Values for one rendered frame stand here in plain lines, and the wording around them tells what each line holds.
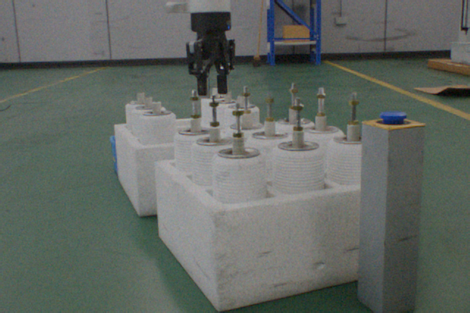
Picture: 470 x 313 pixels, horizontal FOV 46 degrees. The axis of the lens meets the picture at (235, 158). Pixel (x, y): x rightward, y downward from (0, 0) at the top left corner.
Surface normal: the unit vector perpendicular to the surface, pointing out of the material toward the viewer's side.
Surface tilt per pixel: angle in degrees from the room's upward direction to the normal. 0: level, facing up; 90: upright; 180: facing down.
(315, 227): 90
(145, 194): 90
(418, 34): 90
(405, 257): 90
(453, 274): 0
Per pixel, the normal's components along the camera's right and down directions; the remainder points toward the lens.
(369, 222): -0.92, 0.11
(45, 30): 0.00, 0.23
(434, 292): -0.03, -0.97
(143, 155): 0.33, 0.21
